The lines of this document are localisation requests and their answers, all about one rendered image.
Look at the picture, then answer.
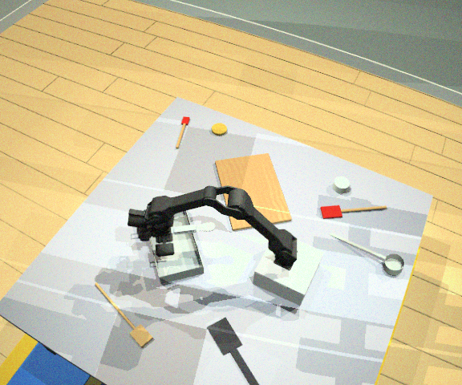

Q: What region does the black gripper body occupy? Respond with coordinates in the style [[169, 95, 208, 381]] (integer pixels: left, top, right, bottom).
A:
[[153, 227, 175, 257]]

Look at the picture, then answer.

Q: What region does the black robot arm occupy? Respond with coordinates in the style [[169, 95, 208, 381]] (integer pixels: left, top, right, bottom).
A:
[[128, 185, 298, 270]]

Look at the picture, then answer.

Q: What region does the orange flat rectangular board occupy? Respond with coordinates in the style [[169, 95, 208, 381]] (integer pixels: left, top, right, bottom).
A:
[[215, 153, 292, 231]]

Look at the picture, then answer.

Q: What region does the yellow round disc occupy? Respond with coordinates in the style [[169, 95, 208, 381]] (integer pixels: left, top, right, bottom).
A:
[[212, 124, 227, 136]]

